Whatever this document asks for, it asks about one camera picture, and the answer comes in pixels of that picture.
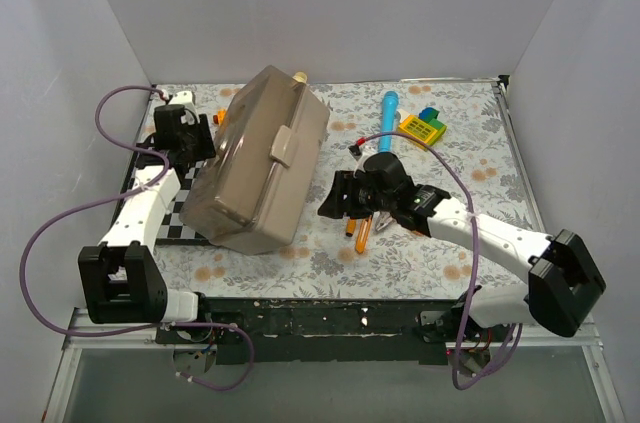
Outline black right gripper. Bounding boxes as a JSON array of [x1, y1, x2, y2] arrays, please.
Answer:
[[316, 170, 394, 220]]

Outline taupe plastic tool box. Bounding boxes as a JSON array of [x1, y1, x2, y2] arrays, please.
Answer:
[[179, 66, 330, 255]]

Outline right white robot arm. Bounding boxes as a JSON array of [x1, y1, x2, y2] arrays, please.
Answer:
[[318, 153, 606, 341]]

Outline orange utility knife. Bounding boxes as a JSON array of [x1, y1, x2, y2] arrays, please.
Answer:
[[354, 216, 373, 254]]

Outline yellow toy brick car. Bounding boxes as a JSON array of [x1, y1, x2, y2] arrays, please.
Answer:
[[212, 110, 226, 125]]

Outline black white checkerboard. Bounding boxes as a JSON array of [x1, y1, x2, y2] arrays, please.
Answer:
[[103, 160, 205, 250]]

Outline yellow green toy block house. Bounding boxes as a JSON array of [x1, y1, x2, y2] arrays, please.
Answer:
[[397, 107, 447, 146]]

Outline blue toy microphone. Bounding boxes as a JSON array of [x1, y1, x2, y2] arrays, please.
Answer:
[[378, 91, 399, 152]]

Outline floral table mat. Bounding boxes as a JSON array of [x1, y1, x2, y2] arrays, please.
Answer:
[[155, 82, 541, 299]]

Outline orange handled pliers in bag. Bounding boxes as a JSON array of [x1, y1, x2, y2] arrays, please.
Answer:
[[374, 211, 394, 233]]

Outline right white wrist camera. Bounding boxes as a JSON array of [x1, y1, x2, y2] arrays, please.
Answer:
[[349, 144, 376, 172]]

